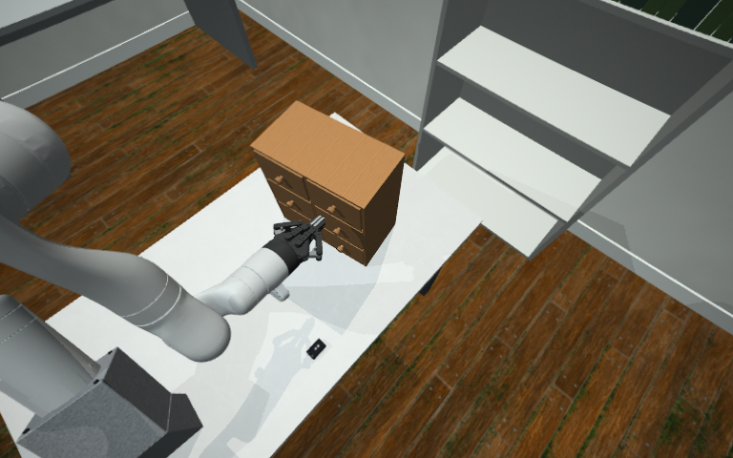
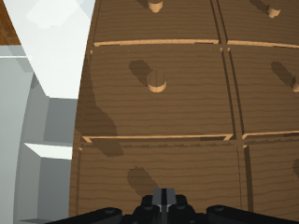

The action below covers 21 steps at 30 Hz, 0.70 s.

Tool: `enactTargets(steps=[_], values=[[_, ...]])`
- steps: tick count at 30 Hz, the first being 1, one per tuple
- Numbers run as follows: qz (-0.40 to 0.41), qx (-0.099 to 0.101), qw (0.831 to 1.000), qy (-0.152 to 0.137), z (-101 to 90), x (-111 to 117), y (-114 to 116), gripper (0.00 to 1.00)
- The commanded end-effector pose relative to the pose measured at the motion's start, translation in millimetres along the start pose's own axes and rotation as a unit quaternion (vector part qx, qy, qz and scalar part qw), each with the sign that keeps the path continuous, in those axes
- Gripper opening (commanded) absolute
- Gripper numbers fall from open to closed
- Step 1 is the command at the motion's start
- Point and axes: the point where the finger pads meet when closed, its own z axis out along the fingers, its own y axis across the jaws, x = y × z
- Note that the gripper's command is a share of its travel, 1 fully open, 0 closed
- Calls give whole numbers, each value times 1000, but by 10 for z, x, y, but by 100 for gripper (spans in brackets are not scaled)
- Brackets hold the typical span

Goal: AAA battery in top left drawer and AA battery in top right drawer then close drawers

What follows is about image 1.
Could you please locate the brown wooden chest of drawers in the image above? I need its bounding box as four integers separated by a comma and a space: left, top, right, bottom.
250, 100, 406, 267

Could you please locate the black 9v battery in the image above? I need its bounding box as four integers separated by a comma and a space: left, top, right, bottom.
306, 339, 326, 360

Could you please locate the brown wooden drawer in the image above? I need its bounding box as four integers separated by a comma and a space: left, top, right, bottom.
268, 179, 315, 219
279, 201, 311, 223
254, 150, 310, 201
322, 228, 365, 264
315, 205, 364, 249
306, 179, 363, 231

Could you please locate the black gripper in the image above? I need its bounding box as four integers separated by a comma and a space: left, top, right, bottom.
262, 216, 325, 276

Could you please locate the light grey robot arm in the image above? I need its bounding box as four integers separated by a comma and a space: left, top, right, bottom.
0, 101, 289, 418

